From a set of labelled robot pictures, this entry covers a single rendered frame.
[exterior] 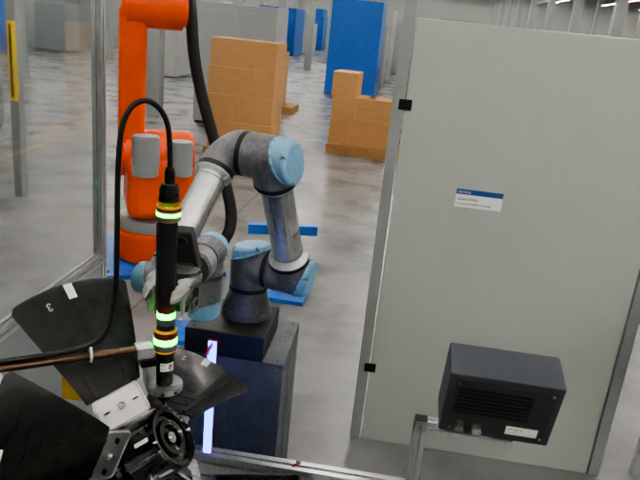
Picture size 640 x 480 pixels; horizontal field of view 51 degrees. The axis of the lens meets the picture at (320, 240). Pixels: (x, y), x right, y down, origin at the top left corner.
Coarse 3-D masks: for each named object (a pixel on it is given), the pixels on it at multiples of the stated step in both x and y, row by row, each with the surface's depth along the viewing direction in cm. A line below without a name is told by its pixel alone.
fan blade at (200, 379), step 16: (176, 352) 153; (192, 352) 155; (176, 368) 148; (192, 368) 149; (208, 368) 152; (192, 384) 143; (208, 384) 146; (224, 384) 149; (240, 384) 153; (176, 400) 137; (192, 400) 138; (208, 400) 140; (224, 400) 143; (192, 416) 133
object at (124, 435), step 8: (112, 432) 112; (120, 432) 114; (128, 432) 116; (112, 440) 113; (120, 440) 115; (128, 440) 116; (104, 448) 112; (112, 448) 114; (120, 448) 115; (104, 456) 113; (120, 456) 116; (96, 464) 112; (104, 464) 113; (112, 464) 115; (96, 472) 112; (112, 472) 116
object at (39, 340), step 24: (96, 288) 131; (120, 288) 134; (24, 312) 122; (72, 312) 126; (96, 312) 128; (120, 312) 131; (48, 336) 122; (72, 336) 124; (96, 336) 126; (120, 336) 128; (96, 360) 124; (120, 360) 125; (72, 384) 121; (96, 384) 122; (120, 384) 123
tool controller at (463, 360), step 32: (448, 352) 162; (480, 352) 158; (512, 352) 158; (448, 384) 154; (480, 384) 152; (512, 384) 151; (544, 384) 150; (448, 416) 159; (480, 416) 157; (512, 416) 155; (544, 416) 154
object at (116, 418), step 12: (132, 384) 125; (108, 396) 123; (120, 396) 123; (132, 396) 124; (144, 396) 124; (96, 408) 121; (108, 408) 122; (132, 408) 123; (144, 408) 123; (108, 420) 121; (120, 420) 122
